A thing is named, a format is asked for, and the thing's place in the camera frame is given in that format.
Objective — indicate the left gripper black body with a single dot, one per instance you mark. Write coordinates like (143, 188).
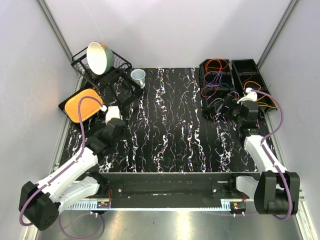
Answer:
(124, 134)

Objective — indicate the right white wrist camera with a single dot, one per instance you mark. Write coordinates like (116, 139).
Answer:
(250, 95)

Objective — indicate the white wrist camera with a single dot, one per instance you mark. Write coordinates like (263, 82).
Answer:
(112, 112)
(250, 95)

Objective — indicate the black bin near right column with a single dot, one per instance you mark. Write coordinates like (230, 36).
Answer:
(265, 103)

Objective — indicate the black bin near left column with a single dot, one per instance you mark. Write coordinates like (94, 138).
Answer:
(213, 96)

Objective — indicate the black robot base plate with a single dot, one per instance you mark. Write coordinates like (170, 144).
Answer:
(169, 191)

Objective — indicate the cream green bowl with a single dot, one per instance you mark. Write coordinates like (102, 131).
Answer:
(100, 58)

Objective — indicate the light blue cup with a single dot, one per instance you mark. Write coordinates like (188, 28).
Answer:
(139, 76)

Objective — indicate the black bin middle right column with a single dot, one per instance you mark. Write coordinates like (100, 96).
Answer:
(248, 79)

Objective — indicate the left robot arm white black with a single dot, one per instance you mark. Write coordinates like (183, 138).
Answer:
(41, 203)

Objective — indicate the black wire dish rack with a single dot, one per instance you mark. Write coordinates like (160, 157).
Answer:
(115, 86)

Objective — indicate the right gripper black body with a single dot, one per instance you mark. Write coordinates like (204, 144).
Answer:
(234, 108)

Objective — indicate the black bin far right column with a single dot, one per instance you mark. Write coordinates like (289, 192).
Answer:
(244, 66)

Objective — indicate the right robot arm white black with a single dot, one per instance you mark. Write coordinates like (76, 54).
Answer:
(277, 190)

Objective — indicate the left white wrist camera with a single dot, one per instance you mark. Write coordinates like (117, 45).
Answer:
(112, 112)

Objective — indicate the aluminium rail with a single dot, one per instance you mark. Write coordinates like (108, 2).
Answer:
(58, 188)

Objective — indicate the black bin far left column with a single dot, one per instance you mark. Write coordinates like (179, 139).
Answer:
(215, 64)

